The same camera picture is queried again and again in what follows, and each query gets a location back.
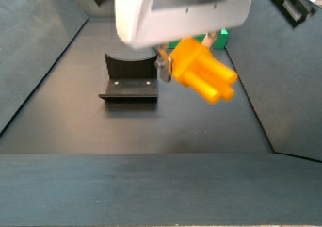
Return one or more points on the green shape sorter board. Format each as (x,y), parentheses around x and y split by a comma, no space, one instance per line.
(219,44)

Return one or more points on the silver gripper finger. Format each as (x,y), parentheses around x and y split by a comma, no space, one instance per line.
(209,38)
(163,63)

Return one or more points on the black curved fixture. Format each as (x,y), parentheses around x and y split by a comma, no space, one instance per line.
(132,79)

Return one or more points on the yellow three prong object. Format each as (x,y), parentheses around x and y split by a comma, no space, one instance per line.
(199,71)

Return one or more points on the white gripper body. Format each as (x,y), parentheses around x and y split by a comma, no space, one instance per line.
(151,22)

